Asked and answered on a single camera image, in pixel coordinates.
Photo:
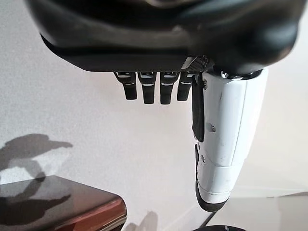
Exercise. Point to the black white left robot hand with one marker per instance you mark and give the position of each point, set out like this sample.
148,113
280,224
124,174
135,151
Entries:
144,36

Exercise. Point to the glossy brown wooden stool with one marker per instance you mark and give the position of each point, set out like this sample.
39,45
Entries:
72,207

